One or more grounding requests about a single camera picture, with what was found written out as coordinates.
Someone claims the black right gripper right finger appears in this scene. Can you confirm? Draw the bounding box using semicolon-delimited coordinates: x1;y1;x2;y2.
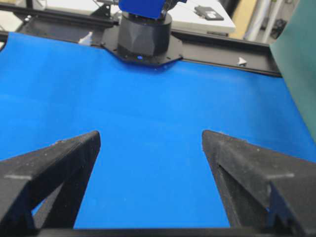
202;130;316;235

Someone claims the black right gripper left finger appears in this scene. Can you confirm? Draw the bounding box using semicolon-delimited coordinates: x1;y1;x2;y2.
0;131;101;231

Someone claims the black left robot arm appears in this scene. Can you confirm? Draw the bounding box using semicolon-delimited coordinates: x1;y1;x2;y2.
118;0;187;19

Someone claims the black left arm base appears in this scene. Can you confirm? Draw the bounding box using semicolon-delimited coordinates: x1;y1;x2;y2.
101;12;183;67

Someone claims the blue table mat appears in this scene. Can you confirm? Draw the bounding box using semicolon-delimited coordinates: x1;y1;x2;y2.
0;33;316;229

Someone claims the green backdrop board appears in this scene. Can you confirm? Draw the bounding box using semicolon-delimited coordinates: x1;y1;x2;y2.
270;0;316;140

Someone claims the white side table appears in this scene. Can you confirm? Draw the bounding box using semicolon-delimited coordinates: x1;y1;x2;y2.
40;0;236;34

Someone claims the black device on table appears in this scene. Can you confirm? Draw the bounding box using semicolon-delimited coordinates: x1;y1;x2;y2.
194;5;224;21

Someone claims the black aluminium table frame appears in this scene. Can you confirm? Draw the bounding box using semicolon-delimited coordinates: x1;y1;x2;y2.
0;3;281;77

